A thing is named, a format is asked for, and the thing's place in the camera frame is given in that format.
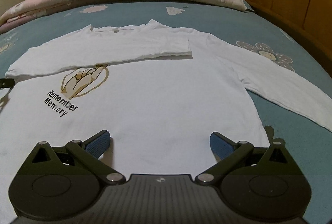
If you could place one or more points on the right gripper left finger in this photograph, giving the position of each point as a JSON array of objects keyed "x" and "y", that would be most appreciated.
[{"x": 76, "y": 162}]

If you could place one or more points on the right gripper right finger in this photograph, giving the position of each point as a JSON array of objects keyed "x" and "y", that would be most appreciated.
[{"x": 241, "y": 163}]

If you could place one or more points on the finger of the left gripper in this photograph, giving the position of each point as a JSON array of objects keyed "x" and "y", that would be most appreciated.
[{"x": 7, "y": 83}]

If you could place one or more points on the white long-sleeve shirt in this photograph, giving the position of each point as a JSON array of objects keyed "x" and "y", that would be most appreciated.
[{"x": 159, "y": 91}]

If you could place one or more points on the teal floral bed sheet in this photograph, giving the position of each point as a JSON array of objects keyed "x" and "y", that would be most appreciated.
[{"x": 308, "y": 143}]

